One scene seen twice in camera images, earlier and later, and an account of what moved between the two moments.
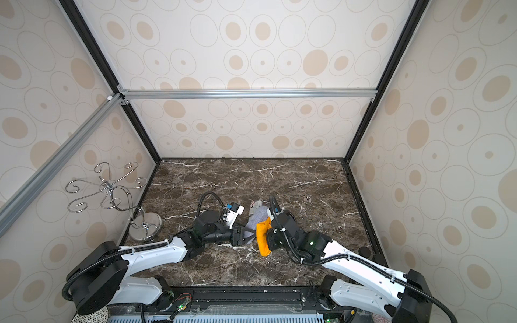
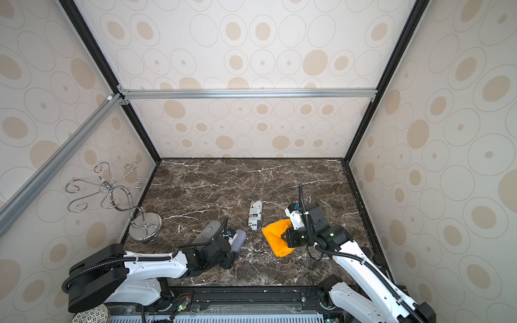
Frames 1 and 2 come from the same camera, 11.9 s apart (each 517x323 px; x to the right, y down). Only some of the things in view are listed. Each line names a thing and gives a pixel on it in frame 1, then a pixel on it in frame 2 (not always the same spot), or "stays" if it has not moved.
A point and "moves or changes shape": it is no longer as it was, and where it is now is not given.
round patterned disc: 102,316 stays
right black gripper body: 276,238 to 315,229
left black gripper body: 224,235 to 226,262
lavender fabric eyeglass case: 257,215 moves or changes shape
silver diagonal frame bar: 21,197 stays
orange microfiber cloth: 262,230 moves or changes shape
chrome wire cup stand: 114,193 stays
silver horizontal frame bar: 187,93 stays
